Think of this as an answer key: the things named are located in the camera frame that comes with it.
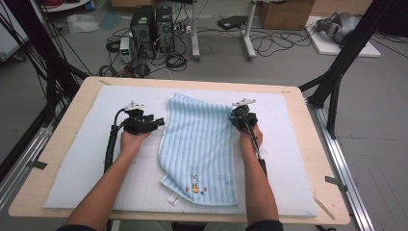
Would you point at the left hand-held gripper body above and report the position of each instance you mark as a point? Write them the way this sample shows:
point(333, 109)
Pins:
point(136, 123)

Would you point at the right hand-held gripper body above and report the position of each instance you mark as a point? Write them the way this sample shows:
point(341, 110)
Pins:
point(248, 120)

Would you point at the blue striped towel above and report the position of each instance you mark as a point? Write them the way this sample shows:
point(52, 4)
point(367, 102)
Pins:
point(198, 150)

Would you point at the person's left hand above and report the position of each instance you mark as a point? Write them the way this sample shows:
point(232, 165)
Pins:
point(131, 142)

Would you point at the person's right hand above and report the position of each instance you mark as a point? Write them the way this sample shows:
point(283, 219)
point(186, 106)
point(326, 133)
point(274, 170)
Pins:
point(248, 141)

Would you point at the white foam mat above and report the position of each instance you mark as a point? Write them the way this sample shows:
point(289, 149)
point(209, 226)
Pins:
point(80, 160)

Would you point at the white power supply box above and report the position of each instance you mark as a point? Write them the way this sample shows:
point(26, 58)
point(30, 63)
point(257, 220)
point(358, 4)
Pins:
point(125, 49)

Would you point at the white desk leg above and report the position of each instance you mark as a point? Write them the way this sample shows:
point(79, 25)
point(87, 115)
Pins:
point(195, 32)
point(248, 35)

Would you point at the black flat device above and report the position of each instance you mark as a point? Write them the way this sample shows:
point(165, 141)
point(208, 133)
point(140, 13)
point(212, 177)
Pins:
point(231, 22)

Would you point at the large black computer tower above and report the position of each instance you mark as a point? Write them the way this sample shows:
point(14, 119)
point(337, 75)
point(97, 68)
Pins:
point(142, 32)

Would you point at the slim black computer tower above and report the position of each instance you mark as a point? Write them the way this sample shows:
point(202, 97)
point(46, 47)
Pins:
point(165, 30)

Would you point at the white floor board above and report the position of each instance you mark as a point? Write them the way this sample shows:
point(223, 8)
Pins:
point(324, 46)

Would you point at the black tape strip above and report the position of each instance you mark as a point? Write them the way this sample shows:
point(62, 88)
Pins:
point(335, 182)
point(38, 165)

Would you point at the brown cardboard box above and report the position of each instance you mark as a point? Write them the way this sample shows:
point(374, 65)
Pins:
point(285, 14)

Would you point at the clear plastic bag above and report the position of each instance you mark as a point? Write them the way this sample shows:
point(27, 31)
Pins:
point(81, 23)

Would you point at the pale tape strip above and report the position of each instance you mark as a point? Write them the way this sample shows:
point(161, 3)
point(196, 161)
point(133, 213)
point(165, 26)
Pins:
point(324, 209)

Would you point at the grey headset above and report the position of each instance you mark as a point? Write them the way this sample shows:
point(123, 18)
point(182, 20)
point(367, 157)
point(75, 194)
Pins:
point(340, 25)

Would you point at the aluminium rail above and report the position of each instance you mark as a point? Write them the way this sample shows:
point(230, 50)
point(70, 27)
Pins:
point(22, 163)
point(340, 166)

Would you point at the black metal frame stand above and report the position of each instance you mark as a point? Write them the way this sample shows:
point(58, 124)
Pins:
point(349, 48)
point(48, 64)

